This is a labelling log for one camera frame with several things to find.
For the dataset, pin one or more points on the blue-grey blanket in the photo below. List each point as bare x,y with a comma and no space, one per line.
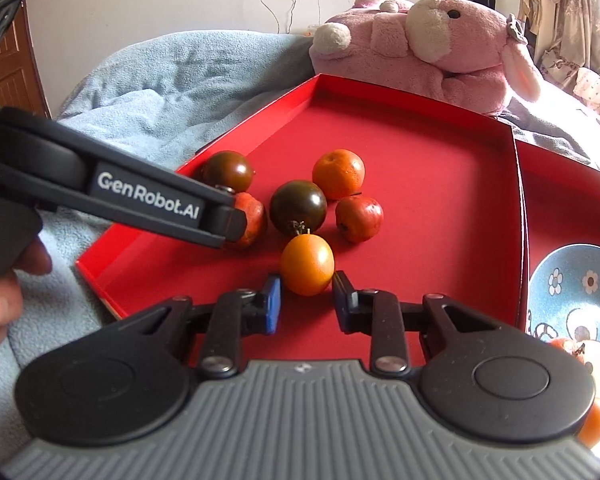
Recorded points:
155,85

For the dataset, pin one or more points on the small orange fruit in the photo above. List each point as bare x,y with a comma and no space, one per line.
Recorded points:
593,422

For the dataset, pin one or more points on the yellow-orange tomato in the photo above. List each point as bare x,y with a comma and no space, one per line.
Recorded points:
307,266

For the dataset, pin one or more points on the blue floral plate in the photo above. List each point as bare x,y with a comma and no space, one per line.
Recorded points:
575,285

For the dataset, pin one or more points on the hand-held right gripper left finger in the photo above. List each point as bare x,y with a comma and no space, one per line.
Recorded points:
273,307

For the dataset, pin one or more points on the beige patterned curtain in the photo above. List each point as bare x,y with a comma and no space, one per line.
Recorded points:
570,10

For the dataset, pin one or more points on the brown wooden door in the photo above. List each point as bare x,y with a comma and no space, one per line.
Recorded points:
12,70

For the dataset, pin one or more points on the red round fruit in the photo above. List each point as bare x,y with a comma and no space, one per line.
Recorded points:
359,219
254,222

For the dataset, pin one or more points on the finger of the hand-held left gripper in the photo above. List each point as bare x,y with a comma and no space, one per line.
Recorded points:
228,225

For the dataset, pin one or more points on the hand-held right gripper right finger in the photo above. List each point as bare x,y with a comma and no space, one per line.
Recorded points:
341,306

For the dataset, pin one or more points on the pink plush toy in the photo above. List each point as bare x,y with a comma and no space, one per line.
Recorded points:
410,55

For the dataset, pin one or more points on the dark brown tomato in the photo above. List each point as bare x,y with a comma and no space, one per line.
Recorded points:
228,170
298,207

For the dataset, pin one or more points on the red cardboard box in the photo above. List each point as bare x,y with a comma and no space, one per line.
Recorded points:
420,200

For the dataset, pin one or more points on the orange mandarin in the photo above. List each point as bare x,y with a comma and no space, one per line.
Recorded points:
339,174

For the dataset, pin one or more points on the red box lid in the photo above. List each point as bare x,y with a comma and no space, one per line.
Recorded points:
560,200

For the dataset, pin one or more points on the person's left hand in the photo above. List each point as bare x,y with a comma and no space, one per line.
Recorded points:
0,310

